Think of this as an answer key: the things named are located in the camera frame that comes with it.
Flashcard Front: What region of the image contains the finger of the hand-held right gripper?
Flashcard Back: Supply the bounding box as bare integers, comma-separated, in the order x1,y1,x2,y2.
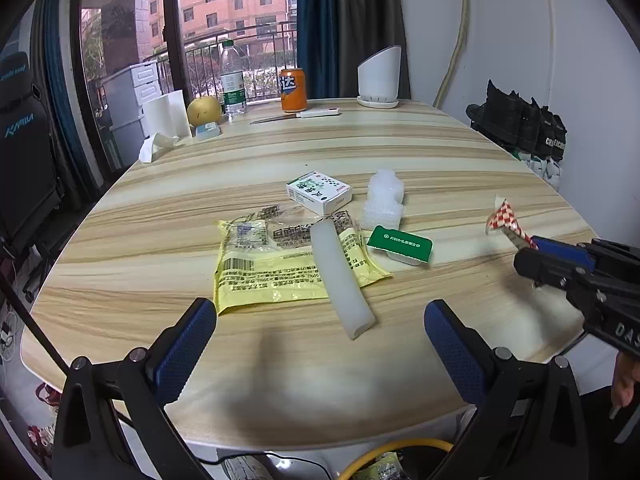
514,249,601,301
531,235,640,271

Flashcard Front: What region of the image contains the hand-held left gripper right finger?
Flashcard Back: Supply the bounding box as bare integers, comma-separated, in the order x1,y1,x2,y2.
424,300,588,480

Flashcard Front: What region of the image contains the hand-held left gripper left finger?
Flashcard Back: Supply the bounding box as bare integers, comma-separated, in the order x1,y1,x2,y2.
52,297,218,480

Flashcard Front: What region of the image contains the red chequered paper wrapper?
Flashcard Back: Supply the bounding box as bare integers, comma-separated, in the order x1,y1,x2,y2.
484,199,538,251

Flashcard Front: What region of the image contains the yellow rimmed trash bin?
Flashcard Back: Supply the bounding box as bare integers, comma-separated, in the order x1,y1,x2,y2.
340,438,453,480

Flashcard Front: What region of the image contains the white bubble wrap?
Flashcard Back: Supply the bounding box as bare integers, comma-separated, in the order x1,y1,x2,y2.
362,169,405,233

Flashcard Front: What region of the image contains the white green medicine box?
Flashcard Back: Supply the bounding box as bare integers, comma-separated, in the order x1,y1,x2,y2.
286,170,352,215

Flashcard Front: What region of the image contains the person's right hand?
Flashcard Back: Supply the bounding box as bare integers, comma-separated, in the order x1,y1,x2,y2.
611,350,640,408

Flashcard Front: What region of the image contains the yellow plastic bag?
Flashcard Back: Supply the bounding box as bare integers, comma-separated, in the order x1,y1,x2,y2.
214,217,392,317

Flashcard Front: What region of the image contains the green lidded white tub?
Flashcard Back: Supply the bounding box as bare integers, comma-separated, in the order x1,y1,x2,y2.
366,225,434,267

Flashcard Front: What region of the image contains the translucent white foam strip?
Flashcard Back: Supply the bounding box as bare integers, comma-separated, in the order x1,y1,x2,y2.
310,220,376,341

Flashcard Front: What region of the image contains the row of shoes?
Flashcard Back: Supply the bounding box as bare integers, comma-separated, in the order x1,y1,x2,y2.
465,79,568,191

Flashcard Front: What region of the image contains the red white sneaker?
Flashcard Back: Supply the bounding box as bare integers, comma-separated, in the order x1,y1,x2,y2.
35,382,63,406
27,425,56,448

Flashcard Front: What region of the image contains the wood-top table with white legs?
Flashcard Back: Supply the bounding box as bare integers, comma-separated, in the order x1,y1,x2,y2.
20,97,601,453

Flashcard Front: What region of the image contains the crumpled white tissue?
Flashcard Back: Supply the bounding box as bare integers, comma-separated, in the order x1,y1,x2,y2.
138,132,182,163

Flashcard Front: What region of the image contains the white saucer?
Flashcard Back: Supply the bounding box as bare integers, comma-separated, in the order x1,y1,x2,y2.
356,95,400,109

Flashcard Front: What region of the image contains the white paper towel roll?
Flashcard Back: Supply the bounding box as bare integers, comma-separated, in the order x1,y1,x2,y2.
143,90,193,140

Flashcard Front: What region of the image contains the yellow pear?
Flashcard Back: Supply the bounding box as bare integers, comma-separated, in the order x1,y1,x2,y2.
187,95,223,127

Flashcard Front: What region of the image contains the black gaming chair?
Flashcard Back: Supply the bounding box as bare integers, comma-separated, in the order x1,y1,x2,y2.
0,51,66,251

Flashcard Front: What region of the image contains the white slanted plant pot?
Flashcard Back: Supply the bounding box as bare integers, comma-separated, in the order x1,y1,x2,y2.
357,45,402,103

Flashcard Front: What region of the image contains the white drawer cabinet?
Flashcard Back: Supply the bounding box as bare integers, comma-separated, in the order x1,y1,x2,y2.
102,61,166,171

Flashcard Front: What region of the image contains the clear water bottle green label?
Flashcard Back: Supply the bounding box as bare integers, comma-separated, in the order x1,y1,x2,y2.
219,40,247,117

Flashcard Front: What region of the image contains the orange soda can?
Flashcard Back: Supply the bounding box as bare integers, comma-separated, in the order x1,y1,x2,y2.
279,68,308,113

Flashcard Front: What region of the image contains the blue curtain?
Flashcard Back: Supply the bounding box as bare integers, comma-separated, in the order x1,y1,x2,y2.
30,0,108,211
296,0,351,101

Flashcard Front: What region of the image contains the black balcony railing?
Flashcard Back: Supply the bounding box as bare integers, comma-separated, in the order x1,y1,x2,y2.
185,25,298,106

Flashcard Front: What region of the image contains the grey curtain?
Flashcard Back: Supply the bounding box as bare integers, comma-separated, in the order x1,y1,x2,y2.
325,0,413,101

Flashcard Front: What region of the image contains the black framed glass door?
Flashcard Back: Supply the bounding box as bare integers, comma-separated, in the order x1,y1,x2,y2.
70,0,301,161

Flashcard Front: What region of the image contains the red brick building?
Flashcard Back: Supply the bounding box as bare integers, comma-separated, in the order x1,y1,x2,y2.
80,0,298,56

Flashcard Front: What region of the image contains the thick black cable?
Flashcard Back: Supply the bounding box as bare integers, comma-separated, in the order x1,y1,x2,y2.
0,275,68,376

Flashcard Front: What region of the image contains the beige wall pipe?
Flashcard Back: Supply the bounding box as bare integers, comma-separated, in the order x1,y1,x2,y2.
432,0,471,108

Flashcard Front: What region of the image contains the knife with white handle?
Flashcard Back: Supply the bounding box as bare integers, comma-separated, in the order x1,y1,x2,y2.
249,107,343,125

